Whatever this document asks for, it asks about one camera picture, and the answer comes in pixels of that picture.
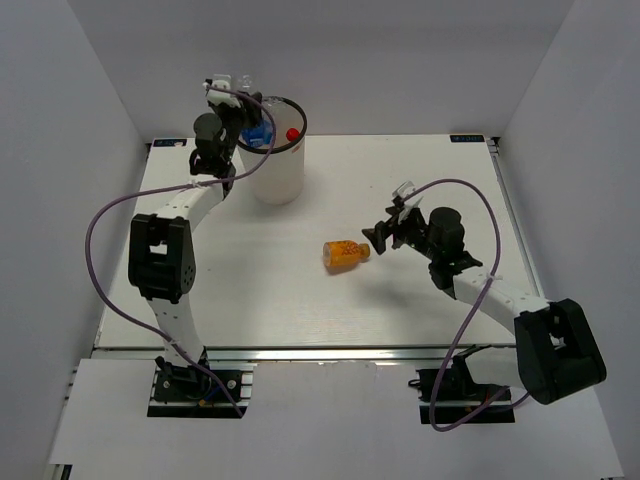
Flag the right blue table sticker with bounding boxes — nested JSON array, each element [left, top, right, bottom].
[[449, 134, 485, 143]]

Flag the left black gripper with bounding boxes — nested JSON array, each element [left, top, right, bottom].
[[204, 91, 262, 163]]

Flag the clear bottle blue band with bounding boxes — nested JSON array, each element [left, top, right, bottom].
[[238, 75, 289, 119]]

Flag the white bin black rim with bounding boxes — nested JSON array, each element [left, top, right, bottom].
[[238, 97, 308, 205]]

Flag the left blue table sticker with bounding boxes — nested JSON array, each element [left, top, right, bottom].
[[152, 138, 187, 148]]

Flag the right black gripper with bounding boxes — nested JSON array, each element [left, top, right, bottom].
[[361, 206, 440, 262]]

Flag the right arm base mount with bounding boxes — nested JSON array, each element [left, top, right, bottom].
[[407, 369, 515, 425]]

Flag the orange juice bottle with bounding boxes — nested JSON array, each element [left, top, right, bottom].
[[322, 240, 371, 270]]

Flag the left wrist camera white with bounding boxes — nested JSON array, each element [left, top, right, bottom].
[[203, 74, 240, 108]]

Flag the blue table sticker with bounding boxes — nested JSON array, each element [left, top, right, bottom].
[[152, 138, 187, 148], [449, 134, 485, 143]]

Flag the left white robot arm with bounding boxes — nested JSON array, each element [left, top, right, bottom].
[[128, 90, 263, 400]]

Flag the clear bottle blue label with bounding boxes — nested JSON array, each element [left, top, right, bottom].
[[241, 119, 273, 149]]

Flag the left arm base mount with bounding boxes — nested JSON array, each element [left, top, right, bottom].
[[147, 356, 253, 419]]

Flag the clear bottle red cap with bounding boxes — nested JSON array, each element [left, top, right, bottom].
[[286, 128, 300, 142]]

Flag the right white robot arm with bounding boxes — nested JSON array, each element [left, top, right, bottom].
[[363, 207, 607, 405]]

